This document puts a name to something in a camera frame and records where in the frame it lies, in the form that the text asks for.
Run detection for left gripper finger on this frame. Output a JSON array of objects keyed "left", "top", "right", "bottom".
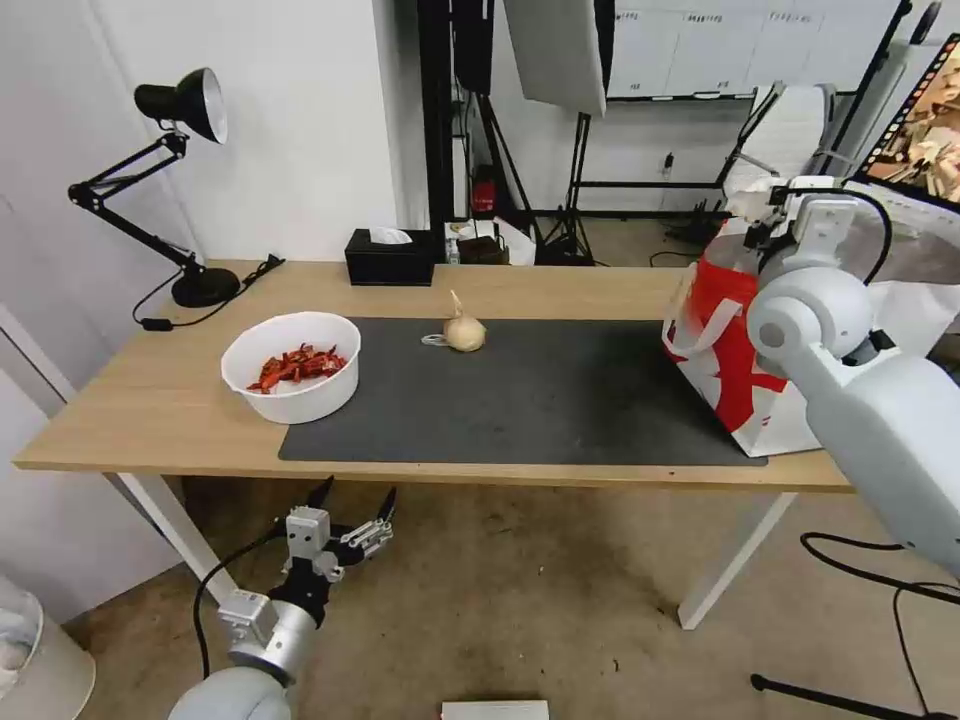
[
  {"left": 337, "top": 486, "right": 399, "bottom": 564},
  {"left": 303, "top": 475, "right": 337, "bottom": 519}
]

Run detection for red white takeout bag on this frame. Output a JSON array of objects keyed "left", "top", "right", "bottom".
[{"left": 661, "top": 176, "right": 826, "bottom": 459}]

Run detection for white plastic bowl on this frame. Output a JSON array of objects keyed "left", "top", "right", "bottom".
[{"left": 220, "top": 311, "right": 362, "bottom": 426}]

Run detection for red chili pepper scraps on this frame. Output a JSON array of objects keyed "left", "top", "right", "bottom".
[{"left": 245, "top": 341, "right": 351, "bottom": 396}]

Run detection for computer monitor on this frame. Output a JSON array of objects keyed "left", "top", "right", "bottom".
[{"left": 843, "top": 31, "right": 960, "bottom": 204}]

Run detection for black tripod light stand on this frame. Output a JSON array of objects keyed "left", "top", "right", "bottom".
[{"left": 535, "top": 110, "right": 598, "bottom": 268}]

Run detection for wooden table white legs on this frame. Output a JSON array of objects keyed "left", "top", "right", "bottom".
[{"left": 11, "top": 258, "right": 856, "bottom": 631}]

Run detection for white cabinets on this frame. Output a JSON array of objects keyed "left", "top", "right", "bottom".
[{"left": 605, "top": 0, "right": 903, "bottom": 101}]

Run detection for dark grey desk mat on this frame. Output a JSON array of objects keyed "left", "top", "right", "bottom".
[{"left": 278, "top": 317, "right": 770, "bottom": 468}]

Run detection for robot front shell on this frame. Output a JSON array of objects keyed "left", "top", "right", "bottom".
[{"left": 440, "top": 699, "right": 551, "bottom": 720}]

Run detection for pale onion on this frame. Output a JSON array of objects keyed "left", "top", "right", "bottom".
[{"left": 442, "top": 289, "right": 489, "bottom": 353}]

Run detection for black desk lamp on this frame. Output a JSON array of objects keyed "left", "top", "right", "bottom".
[{"left": 67, "top": 67, "right": 243, "bottom": 309}]

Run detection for black tissue box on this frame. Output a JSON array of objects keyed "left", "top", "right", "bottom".
[{"left": 344, "top": 228, "right": 436, "bottom": 288}]

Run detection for white softbox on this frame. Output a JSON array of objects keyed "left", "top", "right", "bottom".
[{"left": 500, "top": 0, "right": 618, "bottom": 120}]

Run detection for red canister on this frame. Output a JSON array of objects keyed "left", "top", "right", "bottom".
[{"left": 470, "top": 165, "right": 501, "bottom": 221}]

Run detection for white round bin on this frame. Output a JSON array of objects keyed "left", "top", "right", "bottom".
[{"left": 0, "top": 575, "right": 99, "bottom": 720}]

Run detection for black hanging panel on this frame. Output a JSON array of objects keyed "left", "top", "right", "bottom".
[{"left": 453, "top": 0, "right": 496, "bottom": 97}]

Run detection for black upright pillar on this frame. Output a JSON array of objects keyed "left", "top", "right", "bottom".
[{"left": 418, "top": 0, "right": 457, "bottom": 235}]

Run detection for black floor stand base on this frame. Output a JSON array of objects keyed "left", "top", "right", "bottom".
[{"left": 749, "top": 672, "right": 936, "bottom": 718}]

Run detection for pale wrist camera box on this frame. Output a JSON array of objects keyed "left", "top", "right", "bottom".
[{"left": 287, "top": 507, "right": 333, "bottom": 562}]

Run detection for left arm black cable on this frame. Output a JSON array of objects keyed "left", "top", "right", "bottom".
[{"left": 193, "top": 518, "right": 291, "bottom": 680}]

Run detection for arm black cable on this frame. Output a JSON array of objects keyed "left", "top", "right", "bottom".
[
  {"left": 193, "top": 518, "right": 291, "bottom": 680},
  {"left": 779, "top": 183, "right": 895, "bottom": 287}
]

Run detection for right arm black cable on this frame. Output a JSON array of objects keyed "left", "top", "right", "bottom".
[{"left": 779, "top": 183, "right": 895, "bottom": 287}]

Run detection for black lamp cable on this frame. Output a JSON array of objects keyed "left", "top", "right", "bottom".
[{"left": 133, "top": 254, "right": 287, "bottom": 332}]

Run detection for black floor cable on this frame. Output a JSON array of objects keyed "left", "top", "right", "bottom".
[{"left": 798, "top": 530, "right": 960, "bottom": 720}]

